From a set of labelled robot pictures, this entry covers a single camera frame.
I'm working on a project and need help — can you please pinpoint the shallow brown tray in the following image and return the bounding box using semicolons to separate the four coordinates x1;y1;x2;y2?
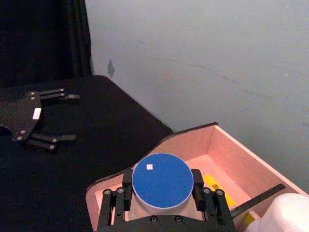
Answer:
85;122;309;232

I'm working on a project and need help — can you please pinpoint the white rounded object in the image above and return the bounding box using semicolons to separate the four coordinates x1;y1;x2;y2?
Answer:
245;192;309;232

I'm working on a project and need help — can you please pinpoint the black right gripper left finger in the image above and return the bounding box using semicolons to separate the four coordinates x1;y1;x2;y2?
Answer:
96;168;134;232

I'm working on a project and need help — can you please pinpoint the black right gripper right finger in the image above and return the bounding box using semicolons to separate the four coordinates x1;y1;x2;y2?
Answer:
190;169;237;232

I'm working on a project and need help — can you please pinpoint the black curtain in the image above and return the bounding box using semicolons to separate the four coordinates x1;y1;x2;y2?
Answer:
0;0;94;82

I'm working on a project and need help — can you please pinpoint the thin black bar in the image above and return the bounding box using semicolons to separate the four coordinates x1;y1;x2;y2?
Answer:
229;183;286;218

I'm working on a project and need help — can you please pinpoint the yellow label strip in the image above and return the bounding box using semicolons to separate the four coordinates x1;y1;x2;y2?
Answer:
202;174;237;209

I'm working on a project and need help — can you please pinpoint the white puck with blue top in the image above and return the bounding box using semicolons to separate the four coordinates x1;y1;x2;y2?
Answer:
131;152;195;210

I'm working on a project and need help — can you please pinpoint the black table cloth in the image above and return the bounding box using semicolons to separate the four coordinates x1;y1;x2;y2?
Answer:
0;74;174;232

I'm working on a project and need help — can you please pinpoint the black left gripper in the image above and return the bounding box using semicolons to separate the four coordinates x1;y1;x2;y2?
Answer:
0;88;80;151

